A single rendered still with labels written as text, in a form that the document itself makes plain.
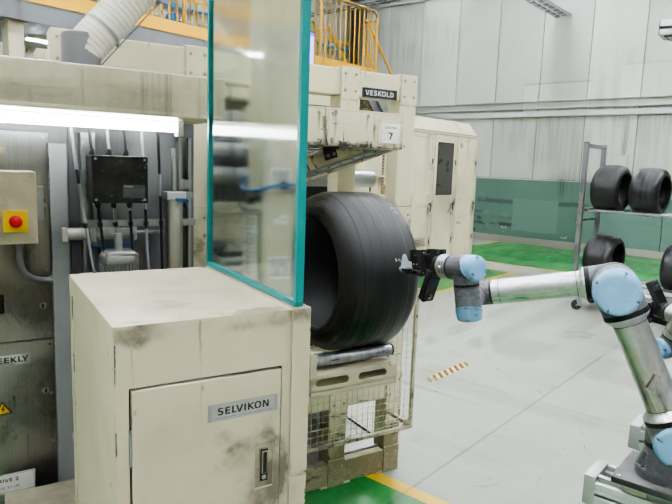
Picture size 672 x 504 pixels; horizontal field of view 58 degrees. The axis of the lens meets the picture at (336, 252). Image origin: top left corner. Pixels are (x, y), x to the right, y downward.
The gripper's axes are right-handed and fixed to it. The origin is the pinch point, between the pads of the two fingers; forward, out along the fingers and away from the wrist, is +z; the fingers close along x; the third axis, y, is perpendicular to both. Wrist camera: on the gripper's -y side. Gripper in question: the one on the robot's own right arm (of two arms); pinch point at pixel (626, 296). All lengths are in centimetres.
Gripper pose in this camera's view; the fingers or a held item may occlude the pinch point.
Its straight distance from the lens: 279.1
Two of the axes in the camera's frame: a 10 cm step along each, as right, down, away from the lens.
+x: 9.1, -1.6, 3.8
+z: -4.0, -1.4, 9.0
